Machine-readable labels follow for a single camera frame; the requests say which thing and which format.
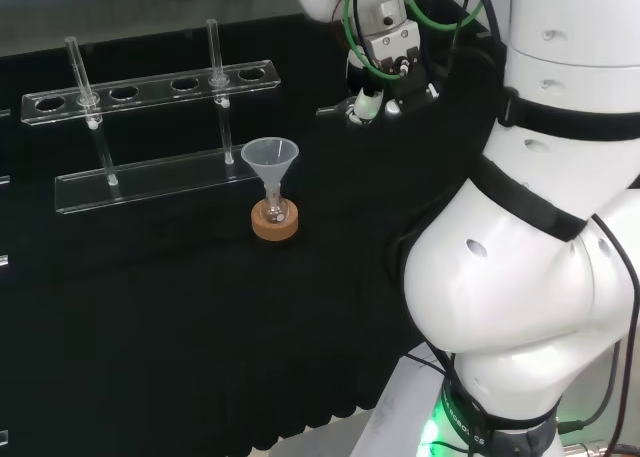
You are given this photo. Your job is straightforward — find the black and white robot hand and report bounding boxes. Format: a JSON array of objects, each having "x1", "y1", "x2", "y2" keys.
[{"x1": 346, "y1": 20, "x2": 442, "y2": 127}]

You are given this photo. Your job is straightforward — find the translucent plastic funnel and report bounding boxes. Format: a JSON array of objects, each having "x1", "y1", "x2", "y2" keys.
[{"x1": 240, "y1": 137, "x2": 300, "y2": 199}]

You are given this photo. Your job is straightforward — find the small round-bottom glass flask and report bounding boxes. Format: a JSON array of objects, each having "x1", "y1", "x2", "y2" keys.
[{"x1": 261, "y1": 181, "x2": 287, "y2": 225}]

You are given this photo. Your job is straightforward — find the clear acrylic funnel stand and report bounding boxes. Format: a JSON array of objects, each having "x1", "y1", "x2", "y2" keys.
[{"x1": 20, "y1": 18, "x2": 282, "y2": 217}]

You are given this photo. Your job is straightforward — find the pale board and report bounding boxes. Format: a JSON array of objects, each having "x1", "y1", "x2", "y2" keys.
[{"x1": 349, "y1": 346, "x2": 454, "y2": 457}]

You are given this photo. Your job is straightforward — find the black bench cloth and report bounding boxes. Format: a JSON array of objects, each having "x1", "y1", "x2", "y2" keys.
[{"x1": 0, "y1": 0, "x2": 507, "y2": 442}]

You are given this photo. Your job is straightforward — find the cork ring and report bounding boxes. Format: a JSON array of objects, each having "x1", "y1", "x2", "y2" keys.
[{"x1": 250, "y1": 198, "x2": 301, "y2": 243}]

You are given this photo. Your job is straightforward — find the thin black cable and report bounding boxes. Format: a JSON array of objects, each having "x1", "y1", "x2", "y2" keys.
[{"x1": 399, "y1": 340, "x2": 559, "y2": 431}]

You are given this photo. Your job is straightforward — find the black cable with plug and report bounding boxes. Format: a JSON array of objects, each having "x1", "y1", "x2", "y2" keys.
[{"x1": 556, "y1": 212, "x2": 640, "y2": 433}]

